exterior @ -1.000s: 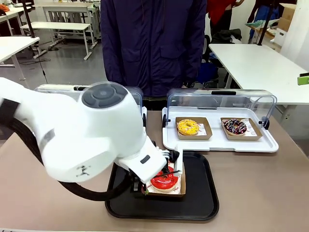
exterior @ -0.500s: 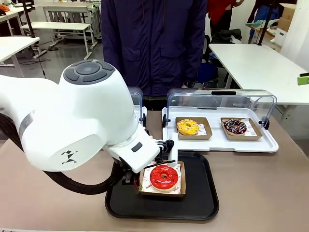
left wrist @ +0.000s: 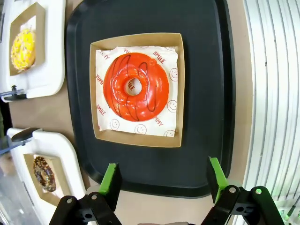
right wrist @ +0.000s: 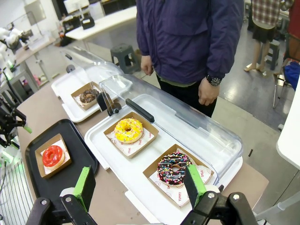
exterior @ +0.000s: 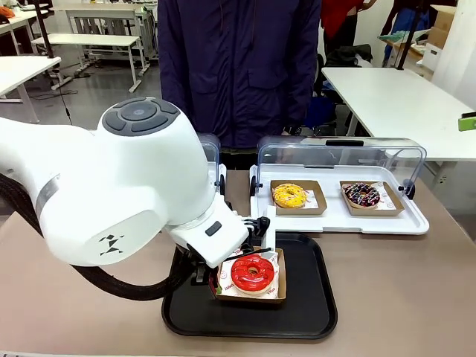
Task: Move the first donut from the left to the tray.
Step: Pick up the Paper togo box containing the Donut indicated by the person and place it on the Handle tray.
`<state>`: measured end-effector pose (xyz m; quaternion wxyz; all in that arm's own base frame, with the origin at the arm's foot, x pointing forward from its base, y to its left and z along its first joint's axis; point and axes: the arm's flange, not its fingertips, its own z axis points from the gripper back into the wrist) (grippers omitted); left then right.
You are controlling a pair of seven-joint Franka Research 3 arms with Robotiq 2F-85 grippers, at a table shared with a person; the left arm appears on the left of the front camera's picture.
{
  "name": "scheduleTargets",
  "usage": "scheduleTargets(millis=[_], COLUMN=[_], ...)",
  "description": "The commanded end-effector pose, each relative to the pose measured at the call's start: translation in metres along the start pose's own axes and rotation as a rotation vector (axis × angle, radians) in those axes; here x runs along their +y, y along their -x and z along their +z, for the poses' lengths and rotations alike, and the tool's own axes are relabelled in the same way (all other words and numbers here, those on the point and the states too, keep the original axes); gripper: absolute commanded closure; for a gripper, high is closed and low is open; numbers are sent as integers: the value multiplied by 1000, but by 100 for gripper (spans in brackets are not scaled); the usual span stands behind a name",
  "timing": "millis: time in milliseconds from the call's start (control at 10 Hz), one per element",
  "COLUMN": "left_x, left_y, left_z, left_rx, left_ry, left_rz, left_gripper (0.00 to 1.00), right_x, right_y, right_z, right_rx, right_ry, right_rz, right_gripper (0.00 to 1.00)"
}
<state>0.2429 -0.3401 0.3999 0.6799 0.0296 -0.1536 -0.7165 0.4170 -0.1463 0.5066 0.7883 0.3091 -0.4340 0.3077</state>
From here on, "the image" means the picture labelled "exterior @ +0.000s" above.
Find blue bag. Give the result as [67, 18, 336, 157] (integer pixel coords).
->
[304, 95, 338, 130]

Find yellow glazed donut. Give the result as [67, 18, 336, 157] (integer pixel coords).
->
[273, 182, 308, 209]

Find white desk with frame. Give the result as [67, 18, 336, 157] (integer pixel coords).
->
[65, 2, 159, 74]

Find black floor cable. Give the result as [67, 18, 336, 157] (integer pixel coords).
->
[32, 68, 80, 127]

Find stacked cardboard boxes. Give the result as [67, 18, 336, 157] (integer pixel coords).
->
[427, 4, 459, 50]

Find brown cardboard donut tray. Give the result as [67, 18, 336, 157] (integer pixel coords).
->
[339, 180, 405, 217]
[270, 179, 328, 216]
[208, 247, 287, 305]

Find person in red top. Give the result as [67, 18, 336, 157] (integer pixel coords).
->
[320, 0, 377, 55]

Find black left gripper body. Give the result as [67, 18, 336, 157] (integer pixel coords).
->
[189, 254, 221, 287]

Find clear display case cover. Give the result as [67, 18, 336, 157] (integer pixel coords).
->
[250, 135, 428, 200]

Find green cloth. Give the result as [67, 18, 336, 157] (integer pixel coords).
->
[378, 30, 411, 44]

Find red glazed donut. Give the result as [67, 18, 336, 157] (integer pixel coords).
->
[230, 255, 279, 297]

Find white low table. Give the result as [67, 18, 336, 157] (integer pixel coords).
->
[31, 33, 143, 94]

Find black camera pole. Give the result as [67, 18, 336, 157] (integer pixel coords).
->
[395, 0, 423, 71]
[35, 0, 57, 60]

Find left white display case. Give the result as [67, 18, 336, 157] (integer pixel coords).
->
[196, 132, 226, 196]

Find white table with pole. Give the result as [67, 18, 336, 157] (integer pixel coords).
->
[0, 55, 62, 124]

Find black office chair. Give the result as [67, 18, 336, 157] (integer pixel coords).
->
[311, 54, 338, 98]

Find person in navy jacket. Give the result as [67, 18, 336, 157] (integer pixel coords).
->
[156, 0, 323, 170]

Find large white table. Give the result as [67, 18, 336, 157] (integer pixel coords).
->
[321, 66, 476, 176]

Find black bag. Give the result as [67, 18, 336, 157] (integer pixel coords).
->
[326, 43, 373, 68]

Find black corrugated cable sleeve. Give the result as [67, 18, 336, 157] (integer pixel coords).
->
[0, 173, 194, 301]

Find dark donut with coloured sprinkles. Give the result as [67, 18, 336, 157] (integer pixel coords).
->
[344, 181, 381, 209]

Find black plastic serving tray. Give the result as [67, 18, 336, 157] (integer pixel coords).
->
[161, 232, 338, 340]

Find white storage box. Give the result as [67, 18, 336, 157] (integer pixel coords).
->
[422, 42, 444, 71]

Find person in blue jacket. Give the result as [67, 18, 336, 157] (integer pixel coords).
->
[379, 0, 434, 64]

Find white printed paper liner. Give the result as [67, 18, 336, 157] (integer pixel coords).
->
[345, 183, 395, 211]
[217, 251, 282, 300]
[273, 187, 321, 210]

